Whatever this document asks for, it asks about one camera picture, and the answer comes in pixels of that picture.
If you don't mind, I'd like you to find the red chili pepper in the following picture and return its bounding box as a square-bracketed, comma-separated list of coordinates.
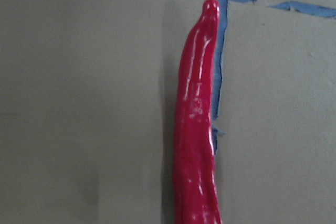
[173, 0, 222, 223]

